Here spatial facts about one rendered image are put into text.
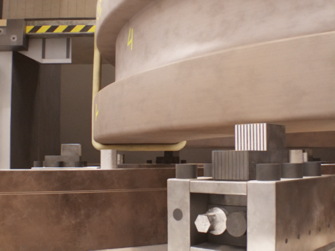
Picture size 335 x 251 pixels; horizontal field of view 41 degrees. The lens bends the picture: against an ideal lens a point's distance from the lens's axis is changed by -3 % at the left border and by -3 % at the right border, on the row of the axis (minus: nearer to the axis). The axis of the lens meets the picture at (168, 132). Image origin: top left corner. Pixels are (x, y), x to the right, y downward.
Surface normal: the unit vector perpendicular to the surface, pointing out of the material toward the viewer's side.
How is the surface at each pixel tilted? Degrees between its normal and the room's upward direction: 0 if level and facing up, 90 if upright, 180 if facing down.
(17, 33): 90
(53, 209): 90
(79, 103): 90
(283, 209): 90
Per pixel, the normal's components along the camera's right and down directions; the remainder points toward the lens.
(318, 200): 0.76, -0.04
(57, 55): 0.07, -0.06
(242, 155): -0.65, -0.04
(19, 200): 0.45, -0.05
